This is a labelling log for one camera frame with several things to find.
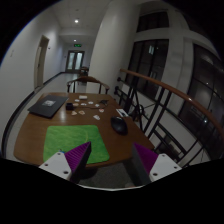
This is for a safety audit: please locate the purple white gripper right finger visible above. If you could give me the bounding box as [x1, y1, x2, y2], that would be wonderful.
[132, 143, 181, 185]

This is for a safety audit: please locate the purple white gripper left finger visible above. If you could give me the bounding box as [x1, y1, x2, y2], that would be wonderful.
[39, 142, 91, 183]

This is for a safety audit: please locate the green mouse pad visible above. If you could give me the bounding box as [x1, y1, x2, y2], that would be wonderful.
[43, 125, 110, 164]

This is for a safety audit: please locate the black computer mouse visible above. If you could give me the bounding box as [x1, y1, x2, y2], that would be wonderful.
[110, 116, 128, 135]

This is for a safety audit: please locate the small white token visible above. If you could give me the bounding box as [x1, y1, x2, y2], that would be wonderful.
[93, 115, 100, 120]

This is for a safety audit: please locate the small black box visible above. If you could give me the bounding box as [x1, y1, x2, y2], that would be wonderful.
[66, 103, 74, 110]

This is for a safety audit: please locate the white paper card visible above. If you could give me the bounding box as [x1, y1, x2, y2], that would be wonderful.
[116, 109, 129, 117]

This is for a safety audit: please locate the black closed laptop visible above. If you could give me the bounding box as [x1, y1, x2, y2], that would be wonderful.
[28, 95, 67, 118]

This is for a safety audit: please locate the white card box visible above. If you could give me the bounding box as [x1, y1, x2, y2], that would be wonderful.
[79, 95, 87, 100]

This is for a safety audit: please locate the small black device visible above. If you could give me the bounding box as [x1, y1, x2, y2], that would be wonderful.
[100, 100, 109, 105]

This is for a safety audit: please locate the wooden stair handrail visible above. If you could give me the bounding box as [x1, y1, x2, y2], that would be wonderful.
[113, 68, 224, 168]

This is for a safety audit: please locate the wooden chair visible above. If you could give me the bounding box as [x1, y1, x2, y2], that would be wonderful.
[67, 76, 110, 94]

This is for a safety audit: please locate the double glass door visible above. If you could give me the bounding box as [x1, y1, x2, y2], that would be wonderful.
[65, 50, 85, 73]

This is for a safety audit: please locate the wooden side door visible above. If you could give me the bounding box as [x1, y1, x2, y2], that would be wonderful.
[34, 35, 49, 89]

